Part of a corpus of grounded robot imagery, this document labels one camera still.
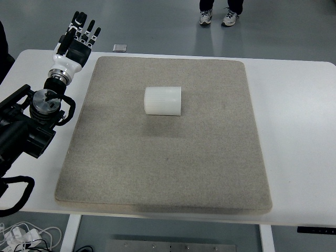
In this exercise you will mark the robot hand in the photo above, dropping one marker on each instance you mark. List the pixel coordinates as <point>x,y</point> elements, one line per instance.
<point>67,63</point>

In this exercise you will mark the white cup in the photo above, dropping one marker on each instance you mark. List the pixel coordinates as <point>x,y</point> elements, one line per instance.
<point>162,101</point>

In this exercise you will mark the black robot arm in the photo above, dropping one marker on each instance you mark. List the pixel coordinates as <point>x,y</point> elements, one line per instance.
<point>15,131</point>

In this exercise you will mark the silver floor socket plate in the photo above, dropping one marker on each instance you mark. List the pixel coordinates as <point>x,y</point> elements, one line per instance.
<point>120,47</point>

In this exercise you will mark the grey-brown felt mat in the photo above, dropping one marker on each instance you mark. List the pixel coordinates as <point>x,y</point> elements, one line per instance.
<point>168,157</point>

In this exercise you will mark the person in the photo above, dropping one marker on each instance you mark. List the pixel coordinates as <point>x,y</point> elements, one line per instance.
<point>205,15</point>

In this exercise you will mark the white table leg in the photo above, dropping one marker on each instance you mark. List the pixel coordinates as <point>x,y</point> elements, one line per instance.
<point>71,233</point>
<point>267,239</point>

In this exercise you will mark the white power strip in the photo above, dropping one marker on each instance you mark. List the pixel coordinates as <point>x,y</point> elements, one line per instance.
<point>25,236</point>

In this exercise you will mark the grey metal plate with screws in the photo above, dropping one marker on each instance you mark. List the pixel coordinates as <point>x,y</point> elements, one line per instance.
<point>170,246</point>

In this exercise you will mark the black table control panel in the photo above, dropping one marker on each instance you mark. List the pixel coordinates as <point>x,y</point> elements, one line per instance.
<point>315,229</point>

